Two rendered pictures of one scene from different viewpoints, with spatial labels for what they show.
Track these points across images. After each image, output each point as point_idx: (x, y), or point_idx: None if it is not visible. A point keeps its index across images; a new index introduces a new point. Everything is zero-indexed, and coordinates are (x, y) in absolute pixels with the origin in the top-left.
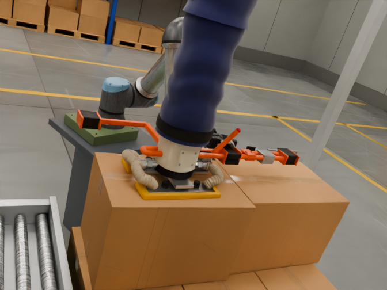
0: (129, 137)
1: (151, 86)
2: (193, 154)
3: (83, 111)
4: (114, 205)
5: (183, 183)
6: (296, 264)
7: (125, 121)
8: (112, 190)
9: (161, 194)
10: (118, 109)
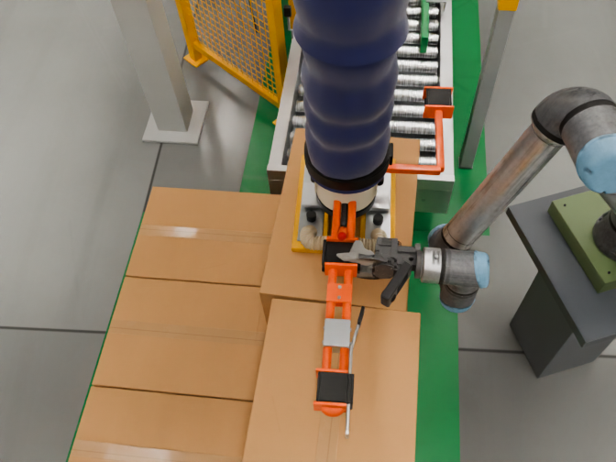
0: (588, 271)
1: None
2: None
3: (445, 91)
4: (297, 129)
5: (307, 193)
6: None
7: (437, 139)
8: None
9: (302, 172)
10: (615, 218)
